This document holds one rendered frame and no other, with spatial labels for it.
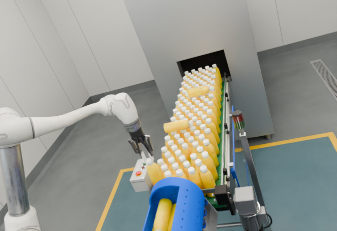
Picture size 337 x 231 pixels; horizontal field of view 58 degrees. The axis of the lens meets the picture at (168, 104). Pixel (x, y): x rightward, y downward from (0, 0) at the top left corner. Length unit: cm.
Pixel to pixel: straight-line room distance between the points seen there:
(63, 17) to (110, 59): 114
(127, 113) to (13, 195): 69
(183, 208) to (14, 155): 84
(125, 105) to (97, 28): 450
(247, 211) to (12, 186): 128
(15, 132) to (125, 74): 484
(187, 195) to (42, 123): 75
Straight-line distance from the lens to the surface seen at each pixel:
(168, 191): 165
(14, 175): 169
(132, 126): 162
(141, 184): 192
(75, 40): 624
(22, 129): 144
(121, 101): 156
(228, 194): 178
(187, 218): 143
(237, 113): 185
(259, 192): 224
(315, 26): 581
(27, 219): 179
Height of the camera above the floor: 221
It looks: 25 degrees down
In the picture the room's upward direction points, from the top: 21 degrees counter-clockwise
